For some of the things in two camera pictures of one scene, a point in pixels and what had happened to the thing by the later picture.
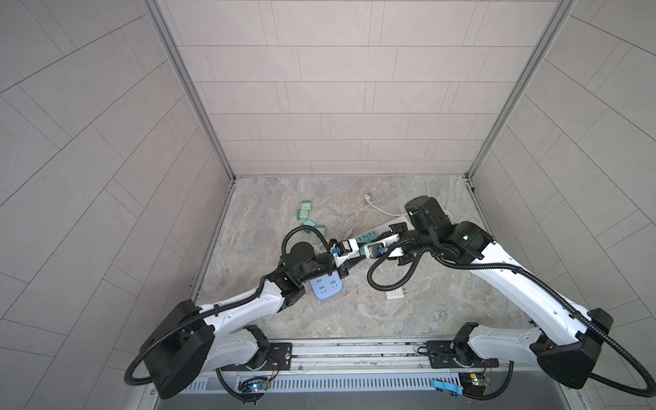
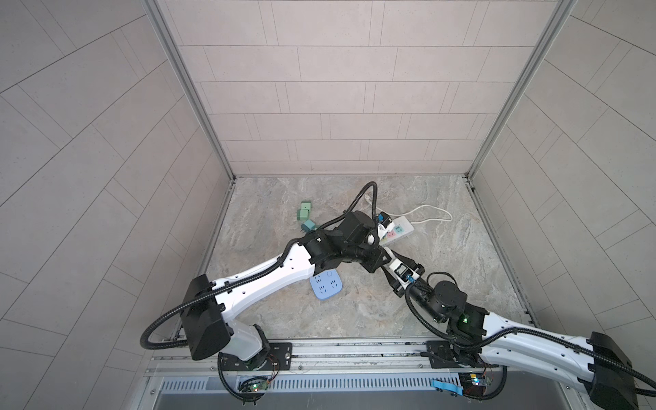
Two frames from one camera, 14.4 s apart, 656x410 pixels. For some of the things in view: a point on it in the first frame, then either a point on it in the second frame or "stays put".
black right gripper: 397,226 -> 395,285
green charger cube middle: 301,214 stays put
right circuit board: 474,383 stays put
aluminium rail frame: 381,366 stays put
